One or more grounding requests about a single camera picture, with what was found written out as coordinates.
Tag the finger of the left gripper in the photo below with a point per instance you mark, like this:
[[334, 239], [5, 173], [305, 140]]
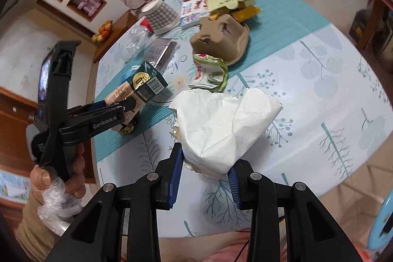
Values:
[[127, 104], [81, 127]]

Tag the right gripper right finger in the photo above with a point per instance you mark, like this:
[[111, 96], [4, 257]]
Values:
[[240, 177]]

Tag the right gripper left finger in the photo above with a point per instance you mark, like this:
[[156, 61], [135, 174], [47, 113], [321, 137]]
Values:
[[169, 174]]

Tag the dark green beverage carton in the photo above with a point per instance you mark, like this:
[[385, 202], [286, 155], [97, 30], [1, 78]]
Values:
[[137, 90]]

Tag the white tissue paper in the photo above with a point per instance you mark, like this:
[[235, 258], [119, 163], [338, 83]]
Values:
[[217, 129]]

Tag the Kinder chocolate box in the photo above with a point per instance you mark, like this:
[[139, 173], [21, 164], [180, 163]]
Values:
[[192, 11]]

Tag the clear plastic glove wrap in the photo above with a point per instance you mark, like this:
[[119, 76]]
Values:
[[59, 208]]

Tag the clear plastic bottle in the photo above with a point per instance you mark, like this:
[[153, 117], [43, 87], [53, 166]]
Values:
[[135, 40]]

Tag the bowl of fruit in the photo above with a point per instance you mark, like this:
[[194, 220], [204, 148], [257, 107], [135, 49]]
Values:
[[103, 32]]

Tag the green red snack wrapper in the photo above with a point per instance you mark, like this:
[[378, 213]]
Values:
[[211, 73]]

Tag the checkered paper cup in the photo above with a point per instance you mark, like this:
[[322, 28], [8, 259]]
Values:
[[161, 17]]

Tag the pink dumbbells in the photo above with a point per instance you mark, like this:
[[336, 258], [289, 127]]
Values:
[[89, 6]]

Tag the patterned teal white tablecloth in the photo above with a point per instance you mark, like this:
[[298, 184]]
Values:
[[301, 105]]

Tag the brown paper egg carton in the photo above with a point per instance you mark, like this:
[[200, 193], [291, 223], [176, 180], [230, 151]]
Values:
[[223, 38]]

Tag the blue plastic stool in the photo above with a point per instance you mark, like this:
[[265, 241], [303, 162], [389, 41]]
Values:
[[381, 230]]

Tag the orange yellow snack packet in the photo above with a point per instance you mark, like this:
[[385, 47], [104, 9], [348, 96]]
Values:
[[241, 15]]

